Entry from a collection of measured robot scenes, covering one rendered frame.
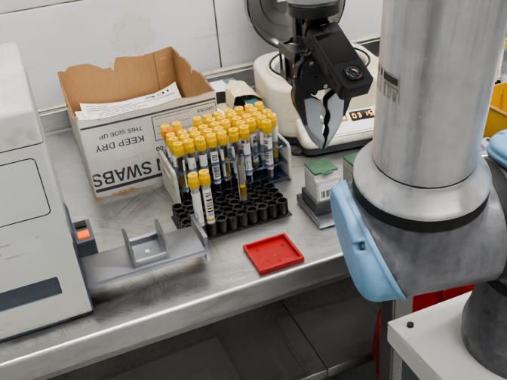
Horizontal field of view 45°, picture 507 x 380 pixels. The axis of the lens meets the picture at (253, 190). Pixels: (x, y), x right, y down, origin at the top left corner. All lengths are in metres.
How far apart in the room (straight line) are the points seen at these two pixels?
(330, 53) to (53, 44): 0.70
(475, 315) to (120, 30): 0.95
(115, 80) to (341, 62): 0.63
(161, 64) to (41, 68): 0.24
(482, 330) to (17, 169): 0.53
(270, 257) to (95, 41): 0.67
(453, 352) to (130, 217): 0.56
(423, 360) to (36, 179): 0.47
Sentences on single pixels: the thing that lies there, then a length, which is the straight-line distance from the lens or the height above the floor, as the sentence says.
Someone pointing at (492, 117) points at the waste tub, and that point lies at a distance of 1.11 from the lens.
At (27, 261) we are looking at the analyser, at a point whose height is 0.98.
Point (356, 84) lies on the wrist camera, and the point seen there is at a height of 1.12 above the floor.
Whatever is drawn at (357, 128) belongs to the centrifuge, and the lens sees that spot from 1.16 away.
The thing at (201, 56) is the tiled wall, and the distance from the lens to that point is 1.43.
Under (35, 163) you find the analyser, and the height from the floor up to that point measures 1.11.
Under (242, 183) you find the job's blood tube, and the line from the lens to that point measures 0.96.
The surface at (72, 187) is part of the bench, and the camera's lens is 1.16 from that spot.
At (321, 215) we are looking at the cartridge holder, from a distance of 0.95.
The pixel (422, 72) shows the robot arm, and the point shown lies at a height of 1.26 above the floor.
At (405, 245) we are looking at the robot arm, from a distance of 0.53.
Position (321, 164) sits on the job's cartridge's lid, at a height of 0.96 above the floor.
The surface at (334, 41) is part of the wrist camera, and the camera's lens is 0.84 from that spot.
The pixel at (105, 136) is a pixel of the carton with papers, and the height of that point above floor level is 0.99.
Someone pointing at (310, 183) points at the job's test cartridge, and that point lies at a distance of 0.95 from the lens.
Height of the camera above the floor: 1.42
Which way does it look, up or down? 31 degrees down
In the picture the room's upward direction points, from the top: 6 degrees counter-clockwise
